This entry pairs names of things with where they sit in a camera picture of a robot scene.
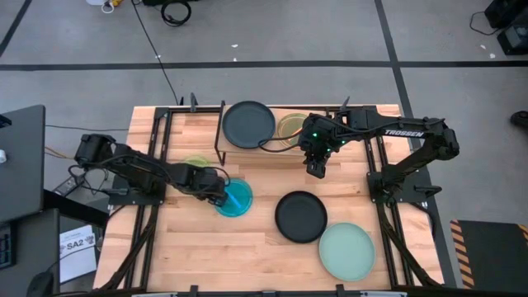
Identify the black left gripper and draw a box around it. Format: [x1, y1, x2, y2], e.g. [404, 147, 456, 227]
[175, 162, 230, 208]

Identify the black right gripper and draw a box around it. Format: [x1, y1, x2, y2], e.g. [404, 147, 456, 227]
[299, 115, 347, 179]

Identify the blue transparent plate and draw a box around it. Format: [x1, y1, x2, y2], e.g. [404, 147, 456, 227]
[214, 177, 254, 219]

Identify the green transparent plate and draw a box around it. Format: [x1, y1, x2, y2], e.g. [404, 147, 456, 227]
[181, 154, 211, 168]

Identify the yellow transparent plate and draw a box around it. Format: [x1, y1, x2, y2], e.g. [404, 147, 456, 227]
[276, 113, 309, 150]

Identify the black plate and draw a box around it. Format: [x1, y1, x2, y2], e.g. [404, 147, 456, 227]
[221, 100, 276, 150]
[274, 190, 328, 244]

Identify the light green plate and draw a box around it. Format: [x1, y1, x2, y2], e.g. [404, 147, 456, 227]
[318, 222, 376, 283]

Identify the white paper sheet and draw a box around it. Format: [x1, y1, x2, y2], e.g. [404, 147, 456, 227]
[59, 224, 98, 285]

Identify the black power adapter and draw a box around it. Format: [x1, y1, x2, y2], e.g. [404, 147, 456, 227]
[51, 175, 86, 197]

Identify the hazard striped floor mat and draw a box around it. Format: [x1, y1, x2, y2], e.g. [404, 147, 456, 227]
[449, 219, 528, 290]

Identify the black computer mouse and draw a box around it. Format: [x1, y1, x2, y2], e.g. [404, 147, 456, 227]
[26, 270, 54, 297]

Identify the grey side desk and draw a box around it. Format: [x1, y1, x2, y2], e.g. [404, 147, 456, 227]
[0, 105, 46, 224]

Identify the person's shoe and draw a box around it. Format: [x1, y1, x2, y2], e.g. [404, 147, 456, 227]
[510, 110, 528, 129]

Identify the black keyboard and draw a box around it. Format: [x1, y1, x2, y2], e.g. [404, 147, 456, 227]
[0, 222, 17, 270]

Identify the black equipment box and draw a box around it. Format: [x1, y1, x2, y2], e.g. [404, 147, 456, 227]
[484, 0, 528, 57]

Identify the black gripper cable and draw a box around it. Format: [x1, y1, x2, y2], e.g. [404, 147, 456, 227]
[257, 130, 306, 154]

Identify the black aluminium rig frame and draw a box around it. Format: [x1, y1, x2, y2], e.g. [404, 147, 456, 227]
[98, 92, 445, 297]

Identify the black floor cable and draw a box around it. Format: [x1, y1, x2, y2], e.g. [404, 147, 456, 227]
[131, 0, 182, 105]

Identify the coiled black cable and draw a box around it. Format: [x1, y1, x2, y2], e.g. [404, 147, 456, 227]
[160, 0, 193, 28]

